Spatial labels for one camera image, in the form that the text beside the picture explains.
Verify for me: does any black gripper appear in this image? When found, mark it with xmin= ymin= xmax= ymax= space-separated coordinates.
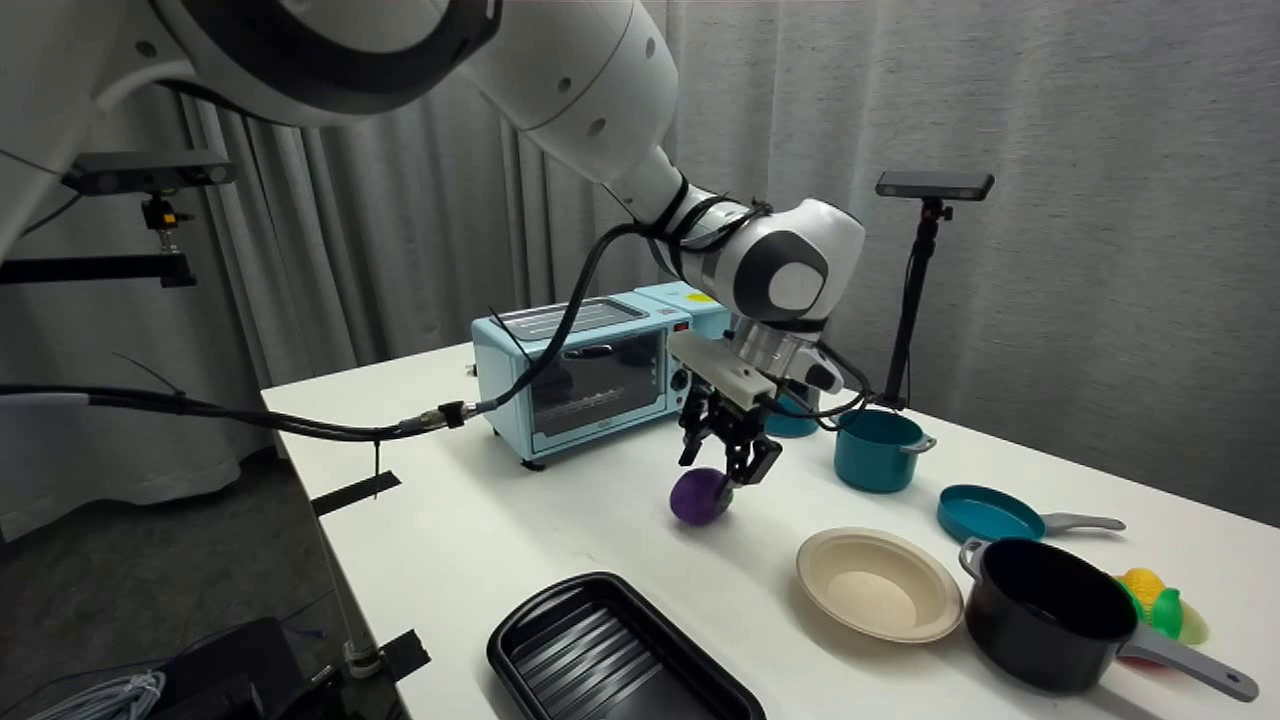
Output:
xmin=675 ymin=378 xmax=790 ymax=494

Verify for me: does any black camera on clamp arm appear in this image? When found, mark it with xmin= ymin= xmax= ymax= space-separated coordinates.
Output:
xmin=56 ymin=147 xmax=241 ymax=198

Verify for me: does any black camera tripod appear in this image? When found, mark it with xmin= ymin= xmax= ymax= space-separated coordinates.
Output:
xmin=868 ymin=198 xmax=958 ymax=414

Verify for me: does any black baking tray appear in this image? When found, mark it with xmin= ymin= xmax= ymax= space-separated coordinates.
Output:
xmin=483 ymin=568 xmax=767 ymax=720

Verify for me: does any black camera on tripod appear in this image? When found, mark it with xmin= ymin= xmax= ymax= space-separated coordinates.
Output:
xmin=871 ymin=167 xmax=1001 ymax=208

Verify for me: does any green toy food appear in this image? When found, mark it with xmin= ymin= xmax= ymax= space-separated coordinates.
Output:
xmin=1145 ymin=585 xmax=1212 ymax=647

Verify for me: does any teal toy pot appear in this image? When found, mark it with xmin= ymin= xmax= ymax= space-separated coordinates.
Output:
xmin=830 ymin=404 xmax=939 ymax=496

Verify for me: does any clear plastic bag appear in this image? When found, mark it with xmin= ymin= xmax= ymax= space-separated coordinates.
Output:
xmin=20 ymin=664 xmax=173 ymax=720

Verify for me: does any purple plushie ball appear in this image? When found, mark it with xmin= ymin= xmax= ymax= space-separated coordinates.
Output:
xmin=670 ymin=463 xmax=742 ymax=532

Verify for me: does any black bag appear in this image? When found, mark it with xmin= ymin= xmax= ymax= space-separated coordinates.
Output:
xmin=139 ymin=614 xmax=320 ymax=720

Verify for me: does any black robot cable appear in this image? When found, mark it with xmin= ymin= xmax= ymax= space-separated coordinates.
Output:
xmin=0 ymin=183 xmax=776 ymax=447

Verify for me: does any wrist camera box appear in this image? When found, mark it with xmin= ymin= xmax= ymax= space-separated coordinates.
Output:
xmin=780 ymin=348 xmax=850 ymax=400

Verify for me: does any teal toy kettle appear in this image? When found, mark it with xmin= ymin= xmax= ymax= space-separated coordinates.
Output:
xmin=766 ymin=379 xmax=826 ymax=443

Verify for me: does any grey curtain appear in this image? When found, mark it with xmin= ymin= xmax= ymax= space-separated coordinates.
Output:
xmin=0 ymin=0 xmax=1280 ymax=532

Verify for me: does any light blue toy toaster oven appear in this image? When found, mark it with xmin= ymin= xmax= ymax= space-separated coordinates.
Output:
xmin=469 ymin=277 xmax=742 ymax=471

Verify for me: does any black tape strip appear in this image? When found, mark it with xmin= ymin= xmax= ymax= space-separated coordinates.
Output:
xmin=310 ymin=467 xmax=404 ymax=520

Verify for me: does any yellow toy food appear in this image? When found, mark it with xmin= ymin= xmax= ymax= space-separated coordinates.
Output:
xmin=1117 ymin=566 xmax=1173 ymax=614

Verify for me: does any beige bowl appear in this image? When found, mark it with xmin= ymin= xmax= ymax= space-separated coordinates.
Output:
xmin=793 ymin=526 xmax=969 ymax=651

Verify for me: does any teal toy frying pan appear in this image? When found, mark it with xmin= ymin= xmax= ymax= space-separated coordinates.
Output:
xmin=932 ymin=480 xmax=1130 ymax=548

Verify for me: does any black table edge clamp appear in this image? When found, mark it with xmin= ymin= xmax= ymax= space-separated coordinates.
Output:
xmin=283 ymin=630 xmax=436 ymax=720

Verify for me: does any black saucepan grey handle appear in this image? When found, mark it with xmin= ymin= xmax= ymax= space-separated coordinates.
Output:
xmin=958 ymin=535 xmax=1265 ymax=710

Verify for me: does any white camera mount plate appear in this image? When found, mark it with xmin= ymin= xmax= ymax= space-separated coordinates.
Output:
xmin=670 ymin=330 xmax=780 ymax=414

